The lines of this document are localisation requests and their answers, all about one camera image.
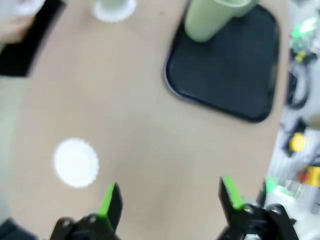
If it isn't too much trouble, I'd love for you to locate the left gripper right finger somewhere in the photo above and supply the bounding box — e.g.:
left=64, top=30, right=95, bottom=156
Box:
left=218, top=175, right=300, bottom=240

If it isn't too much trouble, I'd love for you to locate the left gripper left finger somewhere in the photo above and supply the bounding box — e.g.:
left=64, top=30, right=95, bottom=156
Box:
left=49, top=182, right=124, bottom=240

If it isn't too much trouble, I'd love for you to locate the white round paper coaster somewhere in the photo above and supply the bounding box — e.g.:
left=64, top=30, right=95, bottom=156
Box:
left=13, top=0, right=45, bottom=17
left=53, top=136, right=100, bottom=189

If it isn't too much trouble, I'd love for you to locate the light green plastic cup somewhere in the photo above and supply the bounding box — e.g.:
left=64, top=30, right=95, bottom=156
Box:
left=184, top=0, right=252, bottom=44
left=97, top=0, right=134, bottom=14

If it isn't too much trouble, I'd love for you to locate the white cup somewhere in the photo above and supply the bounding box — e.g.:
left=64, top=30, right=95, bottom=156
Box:
left=93, top=0, right=137, bottom=24

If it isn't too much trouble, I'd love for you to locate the person's left hand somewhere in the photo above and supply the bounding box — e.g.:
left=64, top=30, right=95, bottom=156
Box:
left=0, top=12, right=39, bottom=46

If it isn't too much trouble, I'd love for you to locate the black plastic serving tray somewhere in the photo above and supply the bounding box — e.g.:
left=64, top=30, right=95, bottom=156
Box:
left=164, top=0, right=281, bottom=124

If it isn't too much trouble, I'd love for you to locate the black cable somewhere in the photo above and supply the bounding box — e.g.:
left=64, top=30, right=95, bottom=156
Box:
left=286, top=69, right=310, bottom=109

